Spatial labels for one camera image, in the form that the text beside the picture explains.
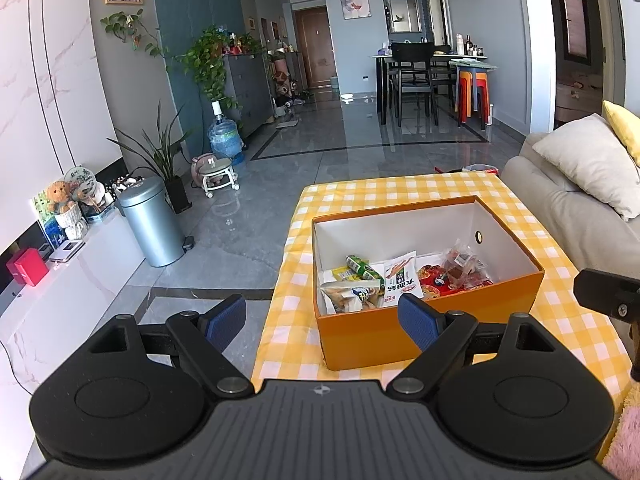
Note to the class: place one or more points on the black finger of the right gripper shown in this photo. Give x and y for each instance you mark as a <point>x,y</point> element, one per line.
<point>611,294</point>

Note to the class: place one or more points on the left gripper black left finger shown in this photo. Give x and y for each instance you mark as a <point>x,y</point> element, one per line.
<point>200,341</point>

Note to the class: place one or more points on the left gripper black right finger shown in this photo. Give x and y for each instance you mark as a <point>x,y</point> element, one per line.
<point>442,339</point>

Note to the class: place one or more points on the red cartoon snack bag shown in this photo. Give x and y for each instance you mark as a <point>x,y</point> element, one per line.
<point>434,282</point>

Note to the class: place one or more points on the clear bag red dates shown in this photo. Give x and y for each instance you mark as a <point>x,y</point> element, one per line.
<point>465,270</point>

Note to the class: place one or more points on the white noodle snack bag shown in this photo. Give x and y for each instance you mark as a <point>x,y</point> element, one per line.
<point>400,277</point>

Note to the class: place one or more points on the white potato chips bag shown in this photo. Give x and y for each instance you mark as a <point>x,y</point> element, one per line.
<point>351,296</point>

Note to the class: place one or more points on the green sausage stick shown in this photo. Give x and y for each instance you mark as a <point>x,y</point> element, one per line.
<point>363,269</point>

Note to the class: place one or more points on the yellow snack bar packet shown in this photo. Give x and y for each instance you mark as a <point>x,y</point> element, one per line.
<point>344,273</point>

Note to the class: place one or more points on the beige sofa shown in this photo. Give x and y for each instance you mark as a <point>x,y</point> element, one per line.
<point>591,234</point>

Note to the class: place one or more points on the orange cardboard storage box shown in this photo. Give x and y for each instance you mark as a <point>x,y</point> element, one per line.
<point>374,337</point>

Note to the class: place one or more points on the yellow checkered tablecloth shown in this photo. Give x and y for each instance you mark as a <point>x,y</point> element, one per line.
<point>485,406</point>

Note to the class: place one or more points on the grey metal trash can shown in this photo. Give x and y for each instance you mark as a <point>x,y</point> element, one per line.
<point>153,221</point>

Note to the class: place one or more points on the cream cushion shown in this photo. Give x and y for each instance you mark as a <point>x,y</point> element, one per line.
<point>588,153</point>

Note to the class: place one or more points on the small white stool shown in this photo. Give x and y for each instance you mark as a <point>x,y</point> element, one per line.
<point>212,174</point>

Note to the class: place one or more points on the white tv console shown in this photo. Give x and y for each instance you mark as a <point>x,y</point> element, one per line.
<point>44,324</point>

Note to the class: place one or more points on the pink fluffy blanket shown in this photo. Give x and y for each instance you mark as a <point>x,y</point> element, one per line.
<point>623,457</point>

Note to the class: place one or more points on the yellow cushion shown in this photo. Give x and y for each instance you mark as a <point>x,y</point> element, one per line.
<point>626,126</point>

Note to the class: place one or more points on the red bag on floor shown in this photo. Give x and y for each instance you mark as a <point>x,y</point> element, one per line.
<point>483,168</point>

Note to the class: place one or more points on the potted long-leaf plant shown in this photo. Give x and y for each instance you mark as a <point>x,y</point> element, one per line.
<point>159,156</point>

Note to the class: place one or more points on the red box on console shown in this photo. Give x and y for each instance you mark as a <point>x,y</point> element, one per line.
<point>27,267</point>

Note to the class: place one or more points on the blue water jug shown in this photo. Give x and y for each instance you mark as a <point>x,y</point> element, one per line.
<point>224,138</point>

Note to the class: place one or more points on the dark grey cabinet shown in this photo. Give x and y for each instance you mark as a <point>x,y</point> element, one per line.
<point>248,86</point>

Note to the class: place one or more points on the stacked red orange stools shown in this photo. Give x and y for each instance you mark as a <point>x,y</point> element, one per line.
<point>472,96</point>

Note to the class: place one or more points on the black dining chair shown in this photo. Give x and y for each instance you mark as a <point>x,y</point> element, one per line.
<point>413,75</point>

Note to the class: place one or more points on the dining table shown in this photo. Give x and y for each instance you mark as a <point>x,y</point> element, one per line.
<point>445,68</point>

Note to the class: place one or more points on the trailing green ivy plant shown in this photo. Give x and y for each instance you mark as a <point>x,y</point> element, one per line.
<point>203,60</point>

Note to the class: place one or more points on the brown entrance door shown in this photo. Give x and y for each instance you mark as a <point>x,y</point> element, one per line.
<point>315,42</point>

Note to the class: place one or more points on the framed art blue wall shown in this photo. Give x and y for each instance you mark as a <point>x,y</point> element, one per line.
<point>353,9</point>

